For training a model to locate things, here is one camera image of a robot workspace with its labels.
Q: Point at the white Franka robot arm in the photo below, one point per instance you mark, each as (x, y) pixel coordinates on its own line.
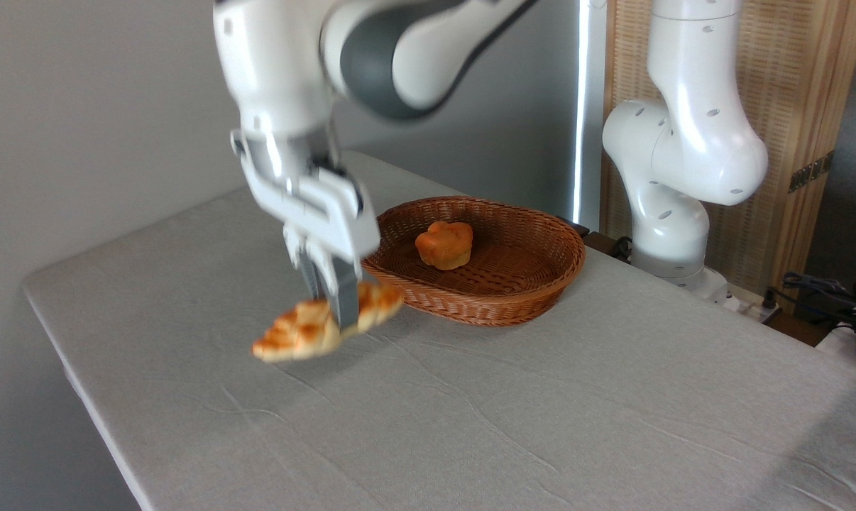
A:
(698, 142)

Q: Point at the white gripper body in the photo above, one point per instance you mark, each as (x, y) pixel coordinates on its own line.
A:
(321, 213)

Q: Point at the brown wicker basket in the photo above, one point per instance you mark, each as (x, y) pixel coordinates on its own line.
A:
(513, 284)

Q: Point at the grey tablecloth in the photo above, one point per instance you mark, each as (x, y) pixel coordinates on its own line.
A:
(541, 411)

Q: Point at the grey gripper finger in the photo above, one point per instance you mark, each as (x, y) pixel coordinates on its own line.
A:
(343, 291)
(306, 266)

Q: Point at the braided bread loaf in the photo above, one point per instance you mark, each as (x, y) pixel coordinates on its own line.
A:
(293, 333)

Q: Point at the bamboo wooden folding screen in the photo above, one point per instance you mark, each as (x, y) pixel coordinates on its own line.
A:
(790, 71)

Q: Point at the white vertical post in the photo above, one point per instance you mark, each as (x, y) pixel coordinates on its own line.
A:
(591, 106)

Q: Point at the metal screen hinge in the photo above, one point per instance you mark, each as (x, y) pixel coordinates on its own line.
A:
(811, 171)

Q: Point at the orange muffin-shaped bread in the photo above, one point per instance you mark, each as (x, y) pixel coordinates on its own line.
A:
(443, 245)

